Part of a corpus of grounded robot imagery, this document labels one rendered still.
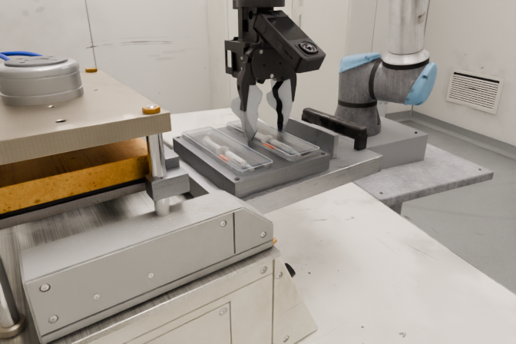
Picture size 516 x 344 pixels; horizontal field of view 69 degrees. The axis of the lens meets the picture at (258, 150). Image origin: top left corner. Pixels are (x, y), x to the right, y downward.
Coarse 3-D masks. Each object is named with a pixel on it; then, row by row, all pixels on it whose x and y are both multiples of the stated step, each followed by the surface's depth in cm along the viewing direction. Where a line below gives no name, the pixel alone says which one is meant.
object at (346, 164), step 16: (288, 128) 68; (304, 128) 64; (320, 128) 62; (320, 144) 62; (336, 144) 60; (352, 144) 66; (336, 160) 59; (352, 160) 59; (368, 160) 60; (192, 176) 54; (320, 176) 54; (336, 176) 56; (352, 176) 59; (192, 192) 55; (208, 192) 50; (272, 192) 50; (288, 192) 52; (304, 192) 53; (320, 192) 55; (256, 208) 49; (272, 208) 51
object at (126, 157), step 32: (32, 160) 37; (64, 160) 37; (96, 160) 37; (128, 160) 38; (0, 192) 32; (32, 192) 34; (64, 192) 35; (96, 192) 37; (128, 192) 39; (0, 224) 33
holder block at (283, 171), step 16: (224, 128) 66; (176, 144) 61; (256, 144) 59; (192, 160) 57; (208, 160) 53; (288, 160) 53; (304, 160) 53; (320, 160) 55; (208, 176) 53; (224, 176) 49; (256, 176) 49; (272, 176) 50; (288, 176) 52; (304, 176) 54; (240, 192) 48; (256, 192) 50
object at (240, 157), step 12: (192, 132) 62; (204, 132) 62; (216, 132) 62; (204, 144) 57; (216, 144) 57; (228, 144) 57; (240, 144) 57; (228, 156) 52; (240, 156) 52; (252, 156) 52; (240, 168) 49
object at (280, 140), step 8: (240, 120) 68; (240, 128) 63; (256, 128) 63; (264, 128) 63; (272, 128) 63; (256, 136) 60; (264, 136) 60; (272, 136) 60; (280, 136) 60; (288, 136) 60; (272, 144) 56; (280, 144) 56; (288, 144) 56; (296, 144) 56; (304, 144) 56; (312, 144) 56; (288, 152) 54; (296, 152) 54
